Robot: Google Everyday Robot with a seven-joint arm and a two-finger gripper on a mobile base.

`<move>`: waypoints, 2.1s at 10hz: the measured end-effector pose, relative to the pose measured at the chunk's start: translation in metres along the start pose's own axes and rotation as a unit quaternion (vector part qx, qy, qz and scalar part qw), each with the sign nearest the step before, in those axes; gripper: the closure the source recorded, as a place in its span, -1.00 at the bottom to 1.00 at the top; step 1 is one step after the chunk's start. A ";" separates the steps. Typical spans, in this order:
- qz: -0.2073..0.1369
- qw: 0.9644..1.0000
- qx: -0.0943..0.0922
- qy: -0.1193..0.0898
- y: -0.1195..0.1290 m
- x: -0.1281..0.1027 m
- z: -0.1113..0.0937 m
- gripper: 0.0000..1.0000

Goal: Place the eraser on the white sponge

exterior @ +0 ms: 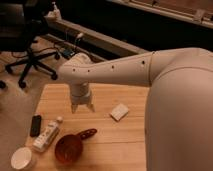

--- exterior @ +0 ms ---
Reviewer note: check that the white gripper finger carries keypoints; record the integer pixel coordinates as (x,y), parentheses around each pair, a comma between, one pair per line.
(91,107)
(74,108)

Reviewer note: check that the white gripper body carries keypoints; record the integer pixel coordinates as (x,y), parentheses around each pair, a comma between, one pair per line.
(80,94)

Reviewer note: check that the black eraser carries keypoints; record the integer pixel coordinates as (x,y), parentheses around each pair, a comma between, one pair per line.
(35,126)

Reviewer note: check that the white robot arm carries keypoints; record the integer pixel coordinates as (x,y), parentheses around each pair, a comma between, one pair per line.
(179,105)

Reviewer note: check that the white sponge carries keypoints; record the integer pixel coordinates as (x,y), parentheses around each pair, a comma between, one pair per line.
(119,112)

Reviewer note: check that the white plastic bottle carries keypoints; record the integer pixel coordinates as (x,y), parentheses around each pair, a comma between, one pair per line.
(42,142)

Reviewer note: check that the white round bowl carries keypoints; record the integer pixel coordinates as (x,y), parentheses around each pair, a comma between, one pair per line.
(22,159)

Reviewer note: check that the white spray bottle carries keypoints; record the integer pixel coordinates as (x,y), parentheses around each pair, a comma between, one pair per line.
(55,13)

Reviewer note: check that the black office chair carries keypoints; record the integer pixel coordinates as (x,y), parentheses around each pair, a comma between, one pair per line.
(21,21)

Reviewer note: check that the power strip with cables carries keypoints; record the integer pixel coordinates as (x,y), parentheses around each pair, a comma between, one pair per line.
(67,53)

